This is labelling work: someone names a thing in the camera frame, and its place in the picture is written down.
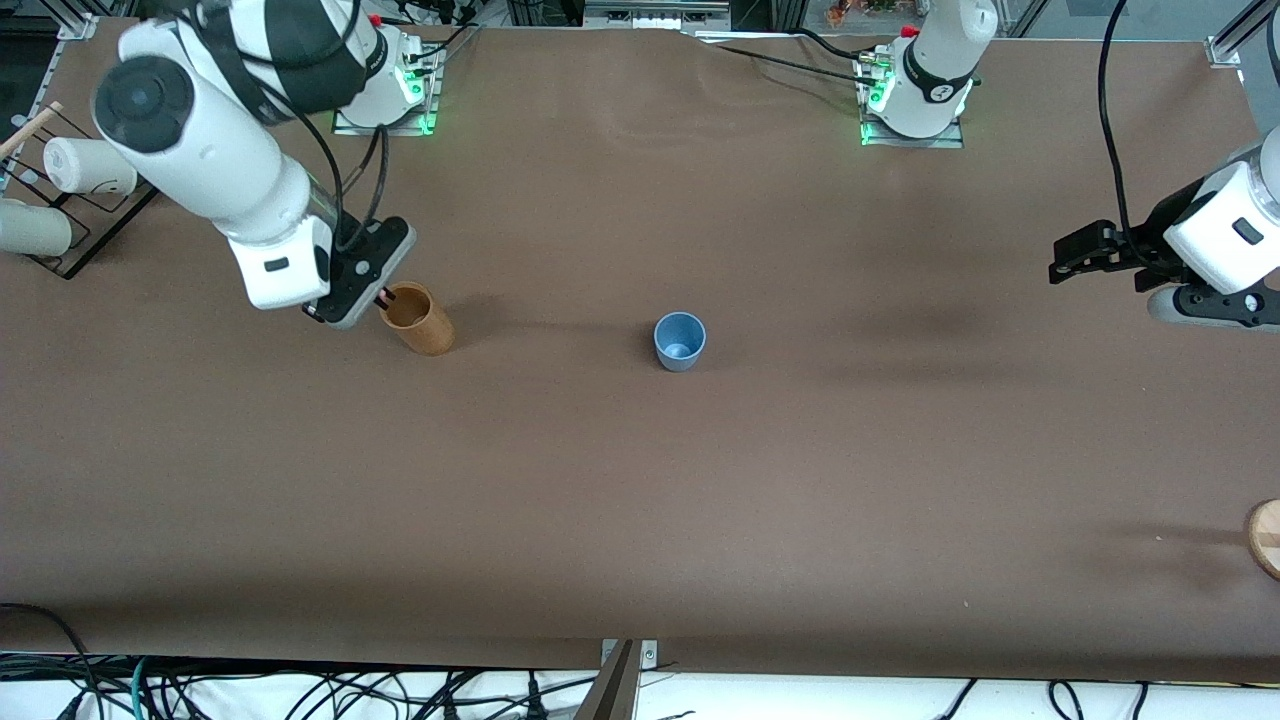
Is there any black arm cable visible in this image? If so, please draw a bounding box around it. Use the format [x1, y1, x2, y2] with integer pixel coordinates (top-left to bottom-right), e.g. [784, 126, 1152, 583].
[1096, 0, 1143, 253]
[180, 0, 393, 253]

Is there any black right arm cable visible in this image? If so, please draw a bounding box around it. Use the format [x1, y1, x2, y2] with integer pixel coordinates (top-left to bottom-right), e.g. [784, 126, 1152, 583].
[180, 0, 393, 253]

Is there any black looped floor cable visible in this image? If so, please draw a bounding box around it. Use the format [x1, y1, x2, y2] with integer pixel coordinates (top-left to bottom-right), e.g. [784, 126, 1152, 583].
[0, 602, 101, 720]

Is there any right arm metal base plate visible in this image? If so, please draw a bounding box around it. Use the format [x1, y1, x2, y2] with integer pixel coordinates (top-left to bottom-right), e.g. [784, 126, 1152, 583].
[332, 40, 444, 137]

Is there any long black table cable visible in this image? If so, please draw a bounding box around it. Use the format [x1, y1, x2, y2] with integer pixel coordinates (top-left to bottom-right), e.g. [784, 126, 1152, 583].
[690, 33, 881, 87]

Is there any black base cable bundle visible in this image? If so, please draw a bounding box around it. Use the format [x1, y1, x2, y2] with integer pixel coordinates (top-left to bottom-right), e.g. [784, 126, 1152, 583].
[398, 3, 483, 63]

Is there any brown table mat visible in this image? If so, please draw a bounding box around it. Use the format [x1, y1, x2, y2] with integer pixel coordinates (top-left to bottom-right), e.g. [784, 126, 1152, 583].
[0, 15, 1280, 683]

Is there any aluminium frame extrusion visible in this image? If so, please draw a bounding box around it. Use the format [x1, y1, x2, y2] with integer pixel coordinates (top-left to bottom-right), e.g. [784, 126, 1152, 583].
[1205, 0, 1280, 68]

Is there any light wooden stick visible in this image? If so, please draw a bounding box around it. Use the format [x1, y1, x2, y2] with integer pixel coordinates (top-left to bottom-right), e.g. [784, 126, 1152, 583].
[0, 101, 64, 160]

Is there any black cup rack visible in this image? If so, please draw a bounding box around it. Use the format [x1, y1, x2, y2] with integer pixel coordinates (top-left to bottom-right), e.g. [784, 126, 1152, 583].
[0, 128, 163, 281]

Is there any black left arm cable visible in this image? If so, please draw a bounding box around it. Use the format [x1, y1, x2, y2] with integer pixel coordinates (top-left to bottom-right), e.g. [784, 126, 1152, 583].
[1096, 0, 1143, 253]

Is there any white cup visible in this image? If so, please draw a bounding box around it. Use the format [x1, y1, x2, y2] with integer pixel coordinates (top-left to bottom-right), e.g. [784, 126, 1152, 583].
[43, 137, 140, 197]
[0, 199, 75, 258]

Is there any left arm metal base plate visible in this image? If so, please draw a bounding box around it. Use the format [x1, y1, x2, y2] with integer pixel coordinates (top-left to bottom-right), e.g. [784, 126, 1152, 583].
[858, 50, 967, 150]

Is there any grey metal device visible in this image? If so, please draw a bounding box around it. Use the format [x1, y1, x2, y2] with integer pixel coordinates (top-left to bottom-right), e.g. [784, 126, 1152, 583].
[583, 0, 734, 32]

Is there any round wooden disc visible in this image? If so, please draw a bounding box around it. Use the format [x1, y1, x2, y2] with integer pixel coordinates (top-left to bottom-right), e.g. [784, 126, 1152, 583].
[1245, 498, 1280, 583]

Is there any brown wooden cylinder holder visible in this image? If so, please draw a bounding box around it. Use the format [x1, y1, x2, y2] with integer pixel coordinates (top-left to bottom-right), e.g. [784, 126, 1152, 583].
[380, 282, 457, 358]

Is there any brown tripod leg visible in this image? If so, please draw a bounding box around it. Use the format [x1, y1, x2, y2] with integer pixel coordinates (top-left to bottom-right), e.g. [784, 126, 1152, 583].
[574, 640, 639, 720]

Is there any teal floor cable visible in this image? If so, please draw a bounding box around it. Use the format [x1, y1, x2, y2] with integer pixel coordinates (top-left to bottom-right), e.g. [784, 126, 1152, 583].
[125, 655, 154, 720]

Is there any short black table cable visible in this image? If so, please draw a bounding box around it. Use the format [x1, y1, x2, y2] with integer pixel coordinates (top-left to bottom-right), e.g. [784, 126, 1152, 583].
[795, 27, 877, 61]

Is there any blue cup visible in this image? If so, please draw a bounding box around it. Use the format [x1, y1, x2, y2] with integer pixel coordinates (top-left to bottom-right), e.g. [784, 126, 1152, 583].
[653, 312, 709, 374]

